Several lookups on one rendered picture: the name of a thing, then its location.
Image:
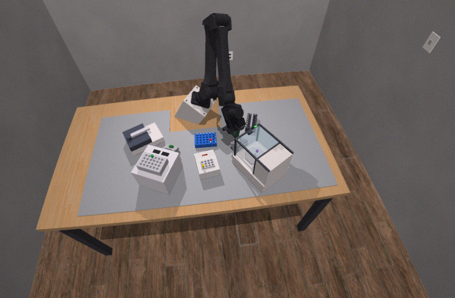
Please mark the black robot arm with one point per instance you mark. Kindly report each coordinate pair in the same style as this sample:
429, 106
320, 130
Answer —
216, 40

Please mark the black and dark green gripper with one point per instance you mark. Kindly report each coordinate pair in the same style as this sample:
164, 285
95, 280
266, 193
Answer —
231, 131

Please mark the grey bench mat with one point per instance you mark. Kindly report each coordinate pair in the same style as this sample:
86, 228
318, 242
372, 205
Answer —
111, 188

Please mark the blue tube rack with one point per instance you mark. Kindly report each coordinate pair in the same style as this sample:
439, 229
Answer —
202, 140

